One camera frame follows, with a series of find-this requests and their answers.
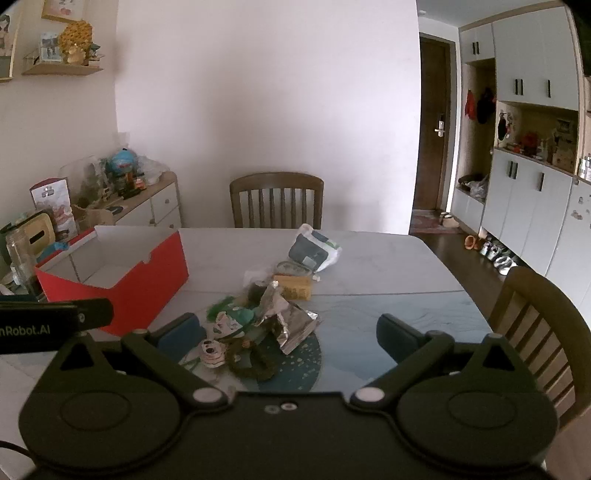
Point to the wooden wall shelf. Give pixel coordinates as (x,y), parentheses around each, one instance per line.
(60,69)

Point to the red and white food bag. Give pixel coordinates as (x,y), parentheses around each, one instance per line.
(53,205)

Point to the wooden slat-back chair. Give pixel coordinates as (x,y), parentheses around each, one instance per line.
(277,198)
(535,332)

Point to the clear glass jar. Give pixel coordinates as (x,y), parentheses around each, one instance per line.
(21,258)

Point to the blue cloth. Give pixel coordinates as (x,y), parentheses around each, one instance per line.
(53,251)

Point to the patterned doormat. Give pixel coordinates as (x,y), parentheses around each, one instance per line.
(429,221)

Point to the framed wall picture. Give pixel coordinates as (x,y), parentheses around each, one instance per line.
(57,10)

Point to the dark teal round placemat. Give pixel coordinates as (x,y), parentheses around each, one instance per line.
(295,369)

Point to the yellow snack box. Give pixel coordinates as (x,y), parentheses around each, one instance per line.
(293,287)

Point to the red cardboard box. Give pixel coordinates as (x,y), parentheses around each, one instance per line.
(138,286)

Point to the clear plastic container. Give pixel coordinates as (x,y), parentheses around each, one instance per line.
(83,180)

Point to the brown wooden door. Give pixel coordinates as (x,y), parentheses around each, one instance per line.
(431,138)

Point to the white plastic bag with grey pouch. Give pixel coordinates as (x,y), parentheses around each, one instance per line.
(314,251)

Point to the brown cardboard tray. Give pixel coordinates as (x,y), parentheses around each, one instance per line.
(99,216)

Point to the oval grey tin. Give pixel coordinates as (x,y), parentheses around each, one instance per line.
(291,267)

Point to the green and white packet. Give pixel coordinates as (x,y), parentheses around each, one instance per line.
(235,316)

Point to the white wall cabinet unit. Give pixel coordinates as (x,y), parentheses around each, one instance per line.
(531,138)

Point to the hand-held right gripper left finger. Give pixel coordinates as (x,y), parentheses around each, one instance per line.
(181,332)

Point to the white sideboard with wooden top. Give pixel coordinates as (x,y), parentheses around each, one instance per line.
(152,207)

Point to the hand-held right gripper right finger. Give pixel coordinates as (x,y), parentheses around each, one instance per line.
(398,336)

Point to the yellow flower bouquet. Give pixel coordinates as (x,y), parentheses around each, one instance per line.
(77,39)

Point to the small photo card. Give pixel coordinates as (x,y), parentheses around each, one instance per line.
(50,46)

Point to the orange slippers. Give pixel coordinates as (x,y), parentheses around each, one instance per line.
(471,242)

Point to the blue globe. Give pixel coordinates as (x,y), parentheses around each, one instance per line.
(122,162)

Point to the red hanging cloth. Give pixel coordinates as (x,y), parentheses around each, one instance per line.
(470,105)

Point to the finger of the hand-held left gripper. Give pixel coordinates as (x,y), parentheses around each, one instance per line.
(98,313)

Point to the row of pale shoes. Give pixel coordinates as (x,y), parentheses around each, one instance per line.
(498,256)

